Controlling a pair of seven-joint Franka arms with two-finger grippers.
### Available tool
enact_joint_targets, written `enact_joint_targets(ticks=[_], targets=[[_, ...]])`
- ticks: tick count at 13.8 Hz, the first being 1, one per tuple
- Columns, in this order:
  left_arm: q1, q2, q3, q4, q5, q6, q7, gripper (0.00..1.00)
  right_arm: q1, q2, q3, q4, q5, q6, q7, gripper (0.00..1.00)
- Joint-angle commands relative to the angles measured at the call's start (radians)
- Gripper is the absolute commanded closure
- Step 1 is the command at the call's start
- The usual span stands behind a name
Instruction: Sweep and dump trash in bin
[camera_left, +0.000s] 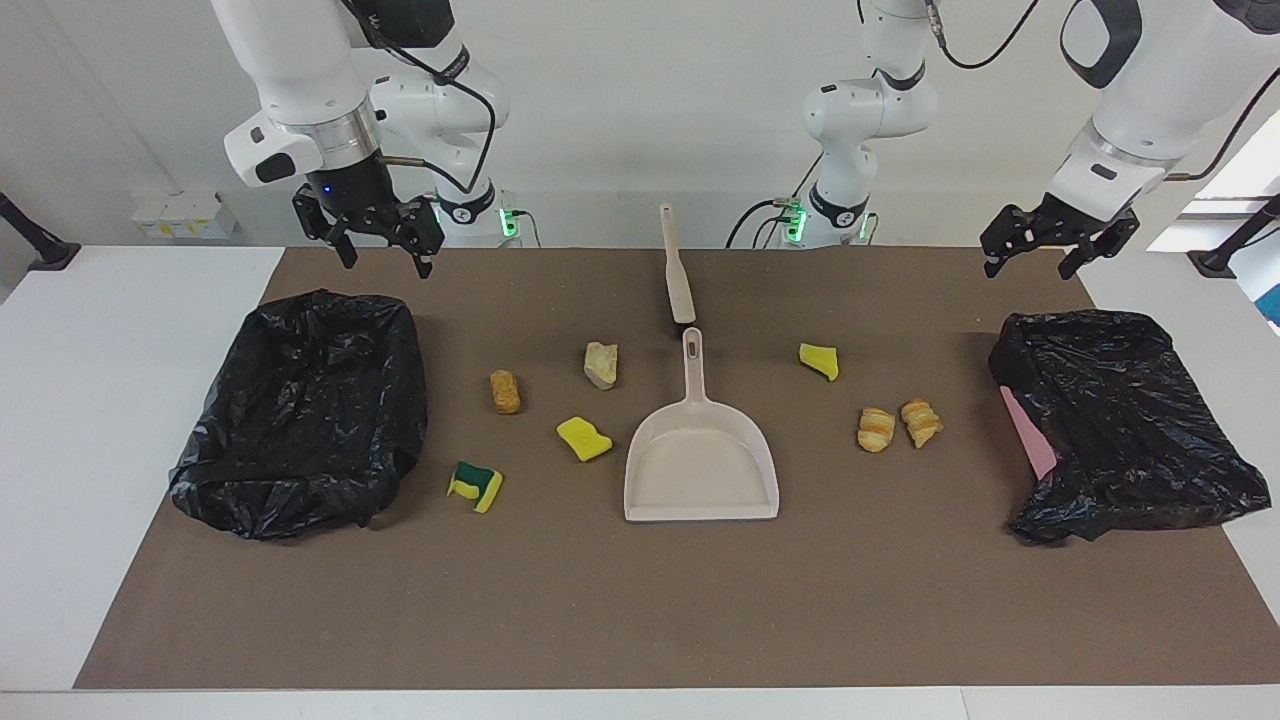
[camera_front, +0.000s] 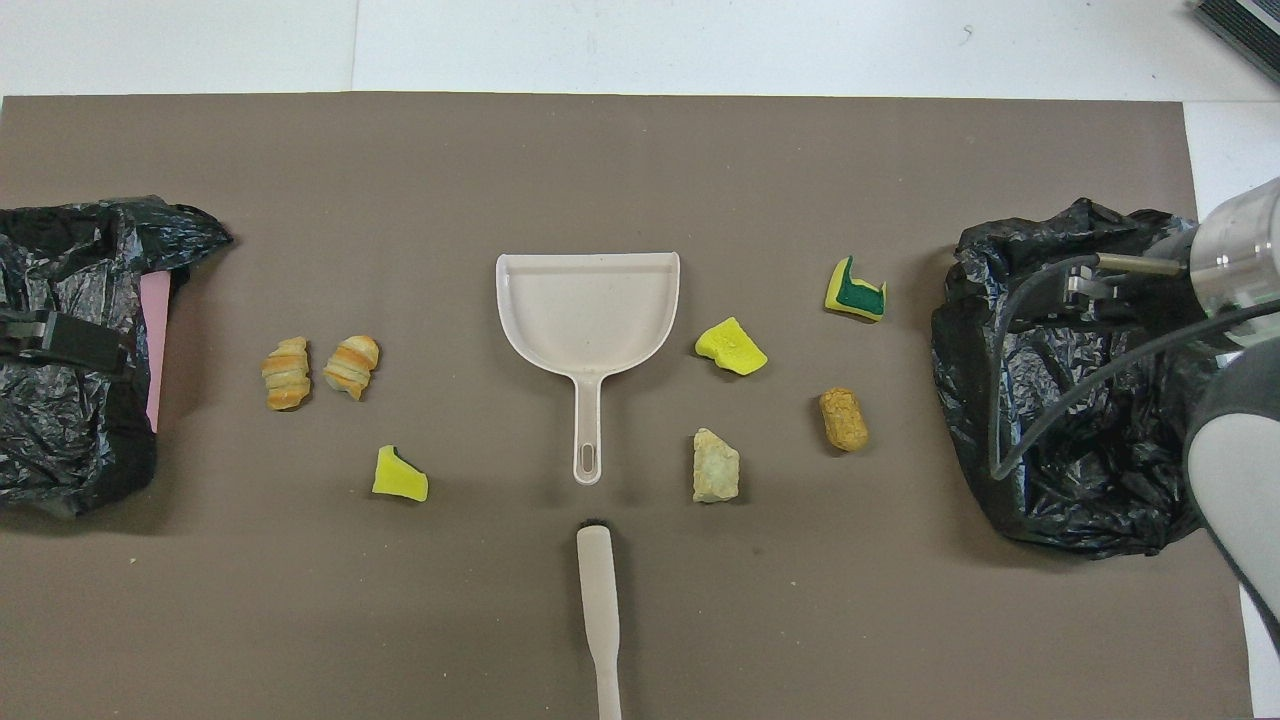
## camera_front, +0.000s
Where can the pale beige sponge chunk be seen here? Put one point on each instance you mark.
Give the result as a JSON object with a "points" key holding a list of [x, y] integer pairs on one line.
{"points": [[716, 466]]}

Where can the beige plastic dustpan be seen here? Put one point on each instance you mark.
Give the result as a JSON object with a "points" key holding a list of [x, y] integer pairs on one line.
{"points": [[590, 310]]}

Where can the brown cork-like bread piece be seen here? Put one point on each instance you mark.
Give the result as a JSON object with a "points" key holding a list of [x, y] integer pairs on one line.
{"points": [[843, 419]]}

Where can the yellow sponge chunk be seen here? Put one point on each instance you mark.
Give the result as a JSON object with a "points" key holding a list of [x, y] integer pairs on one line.
{"points": [[730, 347]]}

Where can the brown table mat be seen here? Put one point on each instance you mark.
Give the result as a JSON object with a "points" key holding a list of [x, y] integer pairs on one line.
{"points": [[600, 170]]}

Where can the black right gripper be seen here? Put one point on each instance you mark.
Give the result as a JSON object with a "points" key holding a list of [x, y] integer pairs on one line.
{"points": [[1165, 300]]}

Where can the small yellow sponge wedge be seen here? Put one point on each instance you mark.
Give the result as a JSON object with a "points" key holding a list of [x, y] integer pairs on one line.
{"points": [[400, 478]]}

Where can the black plastic trash bag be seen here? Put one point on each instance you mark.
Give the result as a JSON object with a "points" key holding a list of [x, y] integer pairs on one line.
{"points": [[60, 430], [1090, 450]]}

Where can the pink bin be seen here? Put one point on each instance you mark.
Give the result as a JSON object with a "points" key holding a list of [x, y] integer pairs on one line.
{"points": [[155, 340]]}

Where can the toy croissant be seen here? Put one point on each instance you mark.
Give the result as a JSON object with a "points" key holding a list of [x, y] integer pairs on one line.
{"points": [[287, 373], [352, 367]]}

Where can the yellow and green sponge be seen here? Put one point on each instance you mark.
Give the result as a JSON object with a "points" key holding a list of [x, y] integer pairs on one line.
{"points": [[855, 293]]}

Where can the dark ribbed device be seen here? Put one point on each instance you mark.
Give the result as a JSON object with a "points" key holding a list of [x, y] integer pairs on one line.
{"points": [[1245, 30]]}

